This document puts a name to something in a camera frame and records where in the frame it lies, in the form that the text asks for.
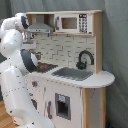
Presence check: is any small metal pot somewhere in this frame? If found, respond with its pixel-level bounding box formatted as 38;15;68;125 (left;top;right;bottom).
35;52;42;60

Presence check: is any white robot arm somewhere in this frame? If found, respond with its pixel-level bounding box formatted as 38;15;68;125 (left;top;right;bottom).
0;13;55;128

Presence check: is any wooden toy kitchen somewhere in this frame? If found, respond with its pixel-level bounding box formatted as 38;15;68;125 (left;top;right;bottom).
25;10;115;128

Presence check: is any grey toy sink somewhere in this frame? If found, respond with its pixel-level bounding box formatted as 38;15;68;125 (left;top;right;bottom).
52;67;92;81

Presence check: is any black toy faucet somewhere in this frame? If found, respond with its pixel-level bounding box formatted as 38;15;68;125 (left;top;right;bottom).
76;50;94;70

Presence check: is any black toy stovetop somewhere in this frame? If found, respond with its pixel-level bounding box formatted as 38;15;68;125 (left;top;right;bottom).
35;62;56;73

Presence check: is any right red stove knob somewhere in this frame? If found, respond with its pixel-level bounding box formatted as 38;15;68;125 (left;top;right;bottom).
32;81;38;87

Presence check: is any white toy microwave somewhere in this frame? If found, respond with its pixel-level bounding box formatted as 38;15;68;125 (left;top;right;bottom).
55;14;92;34

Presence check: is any grey ice dispenser panel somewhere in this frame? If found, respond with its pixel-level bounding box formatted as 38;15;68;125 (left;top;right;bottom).
55;93;71;120

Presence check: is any grey range hood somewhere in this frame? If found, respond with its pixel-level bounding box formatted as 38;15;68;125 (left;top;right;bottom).
29;14;54;34

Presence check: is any toy oven door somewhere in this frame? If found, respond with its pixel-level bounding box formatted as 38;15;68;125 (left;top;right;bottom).
31;99;38;110

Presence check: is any grey cabinet door handle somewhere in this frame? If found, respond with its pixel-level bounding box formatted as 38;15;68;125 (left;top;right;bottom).
47;101;52;119

